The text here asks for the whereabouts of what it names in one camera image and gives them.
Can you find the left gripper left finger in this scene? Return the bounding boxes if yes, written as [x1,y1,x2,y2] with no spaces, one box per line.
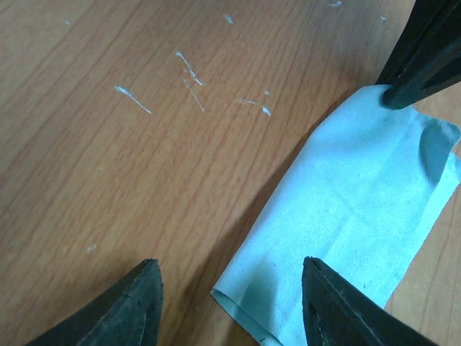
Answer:
[28,259,164,345]

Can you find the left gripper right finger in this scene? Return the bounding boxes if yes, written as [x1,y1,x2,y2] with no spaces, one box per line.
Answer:
[302,257,435,346]

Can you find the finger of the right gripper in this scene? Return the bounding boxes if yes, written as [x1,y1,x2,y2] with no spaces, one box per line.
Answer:
[377,0,460,110]

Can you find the light blue cleaning cloth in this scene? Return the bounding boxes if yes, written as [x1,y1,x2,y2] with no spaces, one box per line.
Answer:
[212,85,460,345]

